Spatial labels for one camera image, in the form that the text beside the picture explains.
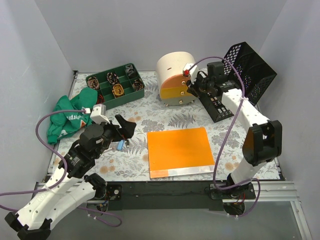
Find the orange drawer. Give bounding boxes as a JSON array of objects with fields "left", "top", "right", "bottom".
[{"left": 160, "top": 74, "right": 189, "bottom": 89}]

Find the yellow drawer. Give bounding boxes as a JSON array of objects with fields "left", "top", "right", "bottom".
[{"left": 159, "top": 86, "right": 187, "bottom": 100}]

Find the blue stapler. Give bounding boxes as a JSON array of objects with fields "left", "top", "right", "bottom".
[{"left": 116, "top": 140, "right": 125, "bottom": 151}]

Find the grey bottom drawer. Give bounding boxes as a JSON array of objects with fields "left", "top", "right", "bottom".
[{"left": 162, "top": 94, "right": 196, "bottom": 106}]

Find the white marker red cap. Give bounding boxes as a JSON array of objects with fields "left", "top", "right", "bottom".
[{"left": 103, "top": 147, "right": 114, "bottom": 153}]

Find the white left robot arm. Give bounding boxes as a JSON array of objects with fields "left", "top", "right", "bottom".
[{"left": 4, "top": 114, "right": 137, "bottom": 240}]

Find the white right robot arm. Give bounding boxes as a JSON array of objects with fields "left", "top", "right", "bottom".
[{"left": 182, "top": 59, "right": 283, "bottom": 199}]

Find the cream round drawer cabinet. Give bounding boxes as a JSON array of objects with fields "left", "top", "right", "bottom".
[{"left": 155, "top": 51, "right": 196, "bottom": 95}]

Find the black mesh file basket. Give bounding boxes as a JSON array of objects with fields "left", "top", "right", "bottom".
[{"left": 199, "top": 41, "right": 277, "bottom": 123}]

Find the green compartment organizer box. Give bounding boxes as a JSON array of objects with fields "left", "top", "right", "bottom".
[{"left": 85, "top": 63, "right": 145, "bottom": 110}]

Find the green cloth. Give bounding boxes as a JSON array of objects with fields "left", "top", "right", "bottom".
[{"left": 47, "top": 87, "right": 98, "bottom": 145}]

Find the orange folder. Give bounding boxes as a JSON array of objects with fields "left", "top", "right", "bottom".
[{"left": 147, "top": 127, "right": 215, "bottom": 179}]

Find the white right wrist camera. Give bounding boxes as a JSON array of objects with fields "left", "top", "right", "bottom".
[{"left": 182, "top": 63, "right": 199, "bottom": 83}]

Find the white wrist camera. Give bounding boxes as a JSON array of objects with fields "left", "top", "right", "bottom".
[
  {"left": 84, "top": 104, "right": 110, "bottom": 124},
  {"left": 182, "top": 63, "right": 199, "bottom": 83}
]

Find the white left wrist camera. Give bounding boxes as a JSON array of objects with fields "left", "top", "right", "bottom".
[{"left": 84, "top": 104, "right": 110, "bottom": 124}]

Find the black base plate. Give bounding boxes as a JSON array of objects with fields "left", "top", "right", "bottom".
[{"left": 107, "top": 180, "right": 256, "bottom": 211}]

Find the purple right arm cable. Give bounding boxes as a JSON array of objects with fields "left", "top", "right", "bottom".
[{"left": 186, "top": 56, "right": 261, "bottom": 218}]

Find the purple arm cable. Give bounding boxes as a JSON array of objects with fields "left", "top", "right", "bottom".
[
  {"left": 0, "top": 107, "right": 124, "bottom": 227},
  {"left": 186, "top": 56, "right": 261, "bottom": 218}
]

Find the aluminium frame rail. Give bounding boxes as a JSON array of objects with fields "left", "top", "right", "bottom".
[{"left": 21, "top": 181, "right": 313, "bottom": 240}]

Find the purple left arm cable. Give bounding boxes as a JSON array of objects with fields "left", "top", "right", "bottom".
[{"left": 0, "top": 107, "right": 124, "bottom": 227}]

